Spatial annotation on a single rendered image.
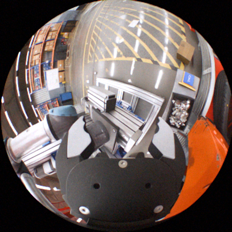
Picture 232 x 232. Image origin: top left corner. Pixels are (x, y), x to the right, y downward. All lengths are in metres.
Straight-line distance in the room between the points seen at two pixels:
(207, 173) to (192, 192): 0.07
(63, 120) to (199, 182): 0.47
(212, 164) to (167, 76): 0.93
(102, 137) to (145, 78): 0.93
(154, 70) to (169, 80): 0.23
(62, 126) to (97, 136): 0.17
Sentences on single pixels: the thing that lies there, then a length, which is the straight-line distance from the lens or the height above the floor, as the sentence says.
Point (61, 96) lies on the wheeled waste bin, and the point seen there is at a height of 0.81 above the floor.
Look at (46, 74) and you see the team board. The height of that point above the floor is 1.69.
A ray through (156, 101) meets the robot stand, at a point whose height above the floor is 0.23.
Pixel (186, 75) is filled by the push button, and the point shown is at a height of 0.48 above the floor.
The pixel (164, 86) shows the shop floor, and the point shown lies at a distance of 0.98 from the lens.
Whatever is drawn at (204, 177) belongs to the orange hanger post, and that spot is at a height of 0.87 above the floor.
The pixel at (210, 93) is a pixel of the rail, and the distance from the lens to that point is 0.68.
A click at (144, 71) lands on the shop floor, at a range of 1.07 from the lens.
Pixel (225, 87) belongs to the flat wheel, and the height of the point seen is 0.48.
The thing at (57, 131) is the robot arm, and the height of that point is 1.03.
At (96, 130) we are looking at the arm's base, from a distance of 0.34.
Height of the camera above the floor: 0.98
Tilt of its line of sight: 40 degrees down
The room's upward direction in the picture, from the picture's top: 117 degrees counter-clockwise
